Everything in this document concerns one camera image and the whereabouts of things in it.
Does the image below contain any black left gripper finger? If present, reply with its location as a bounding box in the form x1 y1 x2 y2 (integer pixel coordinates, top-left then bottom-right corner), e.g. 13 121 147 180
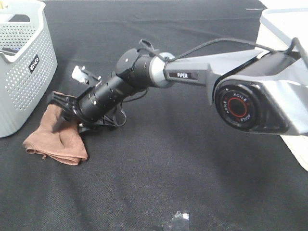
51 113 72 133

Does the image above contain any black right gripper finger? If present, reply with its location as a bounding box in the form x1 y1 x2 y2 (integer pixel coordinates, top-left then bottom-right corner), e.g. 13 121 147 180
78 123 98 134

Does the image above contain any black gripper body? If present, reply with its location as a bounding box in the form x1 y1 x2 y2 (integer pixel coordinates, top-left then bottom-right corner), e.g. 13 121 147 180
49 91 127 130

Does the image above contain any brown towel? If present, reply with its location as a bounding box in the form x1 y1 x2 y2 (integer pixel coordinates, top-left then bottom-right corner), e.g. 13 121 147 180
23 104 88 166

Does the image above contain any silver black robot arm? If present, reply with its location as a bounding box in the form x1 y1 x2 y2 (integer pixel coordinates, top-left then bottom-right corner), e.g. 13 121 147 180
49 38 308 136

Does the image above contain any black table cloth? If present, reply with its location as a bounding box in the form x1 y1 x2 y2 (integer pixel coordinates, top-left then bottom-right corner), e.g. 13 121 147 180
0 0 308 231

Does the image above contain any grey perforated plastic basket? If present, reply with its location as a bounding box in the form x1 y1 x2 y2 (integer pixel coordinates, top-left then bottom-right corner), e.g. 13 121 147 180
0 0 57 138

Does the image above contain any dark item inside basket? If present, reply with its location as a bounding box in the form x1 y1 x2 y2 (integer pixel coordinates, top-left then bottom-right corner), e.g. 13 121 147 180
0 47 19 56

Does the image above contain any clear tape piece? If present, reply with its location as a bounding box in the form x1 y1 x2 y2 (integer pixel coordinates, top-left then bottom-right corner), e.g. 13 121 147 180
154 210 190 231

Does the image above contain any white storage box grey rim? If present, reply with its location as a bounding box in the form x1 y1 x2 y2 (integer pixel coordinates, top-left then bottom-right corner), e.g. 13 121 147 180
257 3 308 170

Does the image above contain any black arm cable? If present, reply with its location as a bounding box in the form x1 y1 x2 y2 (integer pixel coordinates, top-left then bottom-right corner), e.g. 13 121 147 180
121 38 293 104

